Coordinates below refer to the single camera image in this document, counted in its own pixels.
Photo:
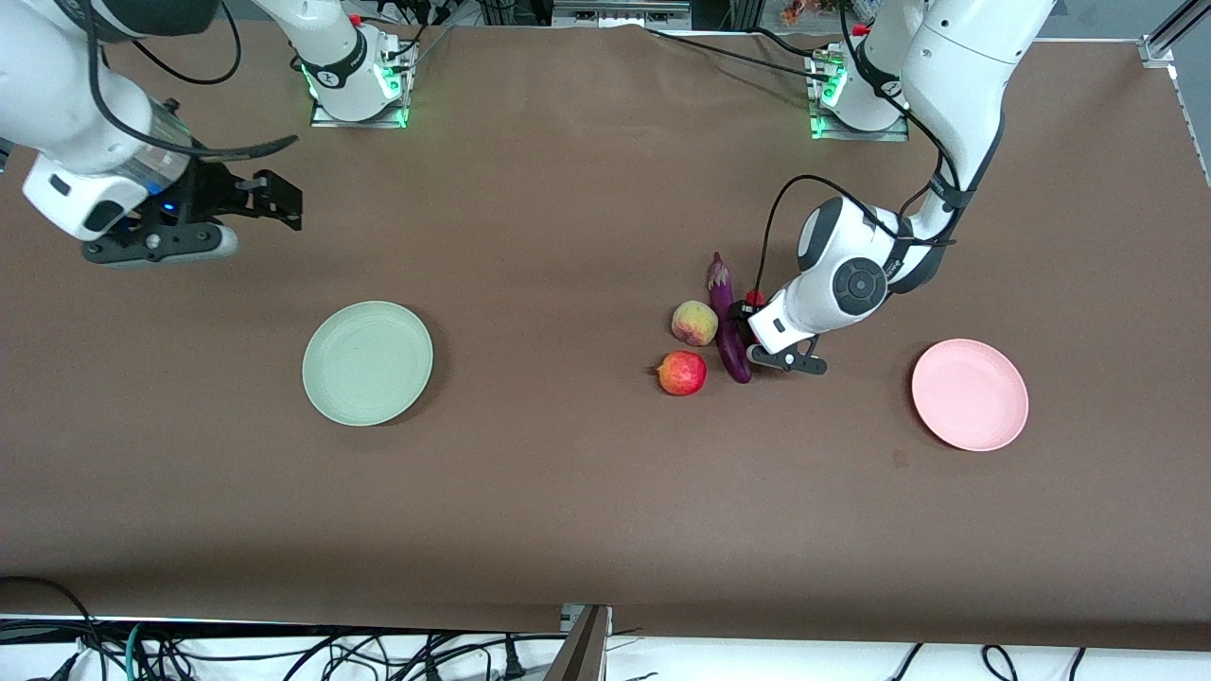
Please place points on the silver aluminium rail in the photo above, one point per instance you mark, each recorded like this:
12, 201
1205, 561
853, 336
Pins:
615, 11

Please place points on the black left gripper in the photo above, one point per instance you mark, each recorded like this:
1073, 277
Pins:
743, 313

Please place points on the black power plug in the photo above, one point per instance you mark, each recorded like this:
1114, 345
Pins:
514, 662

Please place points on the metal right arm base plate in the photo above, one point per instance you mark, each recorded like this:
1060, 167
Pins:
331, 119

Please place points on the grey metal post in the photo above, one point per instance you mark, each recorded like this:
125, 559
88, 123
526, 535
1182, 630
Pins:
582, 653

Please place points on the orange background objects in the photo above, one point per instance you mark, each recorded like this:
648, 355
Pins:
799, 11

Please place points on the pink round plate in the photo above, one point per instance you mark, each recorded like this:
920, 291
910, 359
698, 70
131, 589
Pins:
970, 395

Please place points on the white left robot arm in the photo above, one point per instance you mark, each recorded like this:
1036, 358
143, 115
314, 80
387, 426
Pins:
956, 76

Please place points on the long aluminium frame profile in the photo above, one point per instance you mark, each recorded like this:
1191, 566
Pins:
1159, 47

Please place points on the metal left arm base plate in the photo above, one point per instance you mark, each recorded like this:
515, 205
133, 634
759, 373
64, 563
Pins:
833, 132

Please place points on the long purple eggplant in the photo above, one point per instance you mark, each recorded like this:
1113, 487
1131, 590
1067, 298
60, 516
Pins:
721, 288

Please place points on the yellow pink peach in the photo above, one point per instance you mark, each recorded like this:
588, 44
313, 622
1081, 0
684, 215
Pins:
694, 323

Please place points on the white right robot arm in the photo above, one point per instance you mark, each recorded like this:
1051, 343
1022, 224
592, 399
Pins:
57, 95

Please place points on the brown table cover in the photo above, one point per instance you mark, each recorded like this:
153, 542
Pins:
568, 236

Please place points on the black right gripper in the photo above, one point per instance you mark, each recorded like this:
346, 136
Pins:
206, 189

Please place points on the pale green round plate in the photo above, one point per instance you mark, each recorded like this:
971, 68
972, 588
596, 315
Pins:
367, 364

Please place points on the red apple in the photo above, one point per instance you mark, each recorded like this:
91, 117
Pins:
682, 374

